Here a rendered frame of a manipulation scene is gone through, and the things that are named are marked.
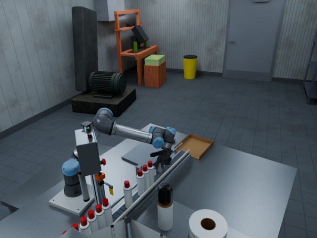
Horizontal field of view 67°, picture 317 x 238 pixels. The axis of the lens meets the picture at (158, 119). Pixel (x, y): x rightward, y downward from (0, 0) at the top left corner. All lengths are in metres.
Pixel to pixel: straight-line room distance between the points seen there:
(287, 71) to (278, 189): 5.64
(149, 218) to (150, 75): 5.16
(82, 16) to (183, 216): 4.52
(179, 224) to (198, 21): 6.43
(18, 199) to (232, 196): 1.53
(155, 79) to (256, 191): 4.91
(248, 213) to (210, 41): 6.11
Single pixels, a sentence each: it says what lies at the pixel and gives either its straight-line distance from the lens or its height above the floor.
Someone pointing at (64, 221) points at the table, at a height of 0.83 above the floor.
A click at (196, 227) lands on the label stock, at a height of 1.03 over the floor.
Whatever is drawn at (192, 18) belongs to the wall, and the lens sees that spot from 7.48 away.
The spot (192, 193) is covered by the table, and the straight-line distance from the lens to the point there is 1.84.
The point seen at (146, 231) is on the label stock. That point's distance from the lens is 1.36.
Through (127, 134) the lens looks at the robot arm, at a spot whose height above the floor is 1.30.
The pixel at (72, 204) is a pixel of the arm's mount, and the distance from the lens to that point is 1.83.
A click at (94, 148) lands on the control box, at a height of 1.44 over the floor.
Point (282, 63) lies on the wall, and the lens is 7.37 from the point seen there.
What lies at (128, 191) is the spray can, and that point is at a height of 1.03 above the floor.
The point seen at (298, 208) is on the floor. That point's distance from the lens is 3.22.
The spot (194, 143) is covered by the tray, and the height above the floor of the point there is 0.83.
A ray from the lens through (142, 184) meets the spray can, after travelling 1.67.
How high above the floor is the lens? 2.09
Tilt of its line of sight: 26 degrees down
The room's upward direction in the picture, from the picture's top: 1 degrees counter-clockwise
